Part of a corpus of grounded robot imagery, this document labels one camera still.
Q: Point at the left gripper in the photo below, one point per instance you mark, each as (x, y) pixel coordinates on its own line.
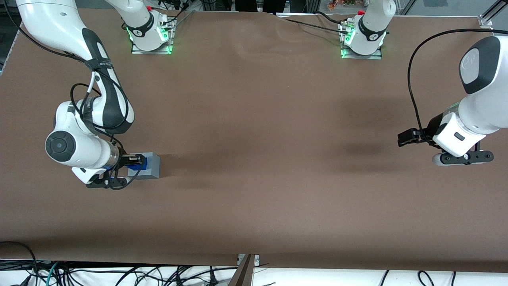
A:
(429, 130)

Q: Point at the blue plastic part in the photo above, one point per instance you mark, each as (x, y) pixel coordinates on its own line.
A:
(143, 165)

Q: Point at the gray cube base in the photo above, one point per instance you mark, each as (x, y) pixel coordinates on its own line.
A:
(153, 167)

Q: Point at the metal table edge bracket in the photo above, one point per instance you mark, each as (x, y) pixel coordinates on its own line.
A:
(241, 259)

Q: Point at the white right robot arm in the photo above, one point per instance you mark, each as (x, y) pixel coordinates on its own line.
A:
(61, 28)

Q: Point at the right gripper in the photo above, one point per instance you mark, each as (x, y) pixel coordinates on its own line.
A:
(126, 160)

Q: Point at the metal corner bracket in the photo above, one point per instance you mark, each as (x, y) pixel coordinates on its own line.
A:
(485, 22)

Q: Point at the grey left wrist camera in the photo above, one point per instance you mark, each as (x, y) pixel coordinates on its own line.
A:
(468, 157)

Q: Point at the grey support beam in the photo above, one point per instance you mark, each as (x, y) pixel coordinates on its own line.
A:
(243, 276)

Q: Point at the orange background item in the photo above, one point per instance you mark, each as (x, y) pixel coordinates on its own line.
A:
(341, 4)

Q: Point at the brown table cover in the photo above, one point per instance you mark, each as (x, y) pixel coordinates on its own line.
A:
(254, 159)

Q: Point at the aluminium table side rail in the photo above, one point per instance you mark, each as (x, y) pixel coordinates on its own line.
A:
(8, 51)

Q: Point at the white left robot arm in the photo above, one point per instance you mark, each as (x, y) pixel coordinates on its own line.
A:
(482, 99)

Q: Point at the aluminium frame profile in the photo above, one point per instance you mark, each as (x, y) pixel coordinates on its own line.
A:
(498, 8)

